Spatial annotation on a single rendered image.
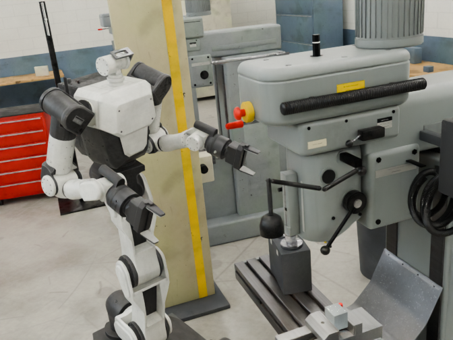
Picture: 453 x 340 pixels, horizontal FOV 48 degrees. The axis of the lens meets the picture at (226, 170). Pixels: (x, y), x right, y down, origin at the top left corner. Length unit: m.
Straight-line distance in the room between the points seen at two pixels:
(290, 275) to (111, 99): 0.96
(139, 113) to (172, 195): 1.51
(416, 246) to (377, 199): 0.39
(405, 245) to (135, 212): 1.00
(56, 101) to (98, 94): 0.15
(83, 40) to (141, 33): 7.31
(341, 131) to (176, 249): 2.22
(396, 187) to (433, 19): 5.98
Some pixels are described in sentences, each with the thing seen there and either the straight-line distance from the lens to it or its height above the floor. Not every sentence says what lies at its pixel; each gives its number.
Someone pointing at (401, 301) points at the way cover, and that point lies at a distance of 2.05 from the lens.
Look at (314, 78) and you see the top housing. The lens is 1.41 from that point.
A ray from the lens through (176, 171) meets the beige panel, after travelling 3.33.
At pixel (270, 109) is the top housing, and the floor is 1.78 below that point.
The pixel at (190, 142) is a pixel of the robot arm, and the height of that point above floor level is 1.53.
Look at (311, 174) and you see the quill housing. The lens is 1.54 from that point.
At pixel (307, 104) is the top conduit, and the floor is 1.79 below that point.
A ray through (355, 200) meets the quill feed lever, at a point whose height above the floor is 1.47.
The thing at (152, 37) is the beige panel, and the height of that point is 1.85.
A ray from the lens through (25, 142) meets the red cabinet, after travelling 6.00.
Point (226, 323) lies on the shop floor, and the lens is 3.56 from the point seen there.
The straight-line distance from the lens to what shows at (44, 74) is 9.73.
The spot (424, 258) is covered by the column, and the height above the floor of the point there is 1.14.
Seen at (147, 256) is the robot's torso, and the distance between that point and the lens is 2.16.
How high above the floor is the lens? 2.11
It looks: 20 degrees down
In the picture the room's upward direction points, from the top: 6 degrees counter-clockwise
